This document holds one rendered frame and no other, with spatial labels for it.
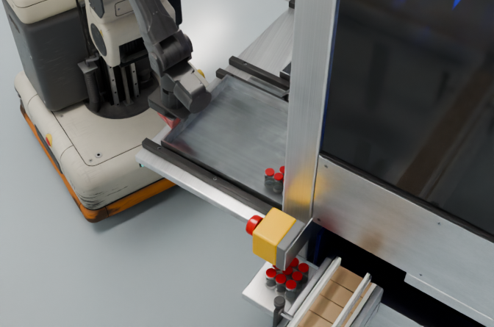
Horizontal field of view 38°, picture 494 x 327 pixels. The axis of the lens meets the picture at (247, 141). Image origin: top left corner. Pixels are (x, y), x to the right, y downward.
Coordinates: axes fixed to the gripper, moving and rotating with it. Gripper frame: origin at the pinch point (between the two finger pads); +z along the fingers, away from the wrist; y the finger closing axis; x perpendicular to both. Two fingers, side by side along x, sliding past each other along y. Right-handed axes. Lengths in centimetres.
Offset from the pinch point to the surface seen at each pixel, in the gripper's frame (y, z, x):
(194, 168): 11.3, -0.6, -7.1
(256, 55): 0.4, 2.6, 33.2
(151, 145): -0.6, 0.4, -7.4
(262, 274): 37.9, -1.0, -19.5
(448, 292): 69, -18, -11
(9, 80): -124, 102, 40
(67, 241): -46, 95, -4
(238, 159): 16.9, 0.8, 1.9
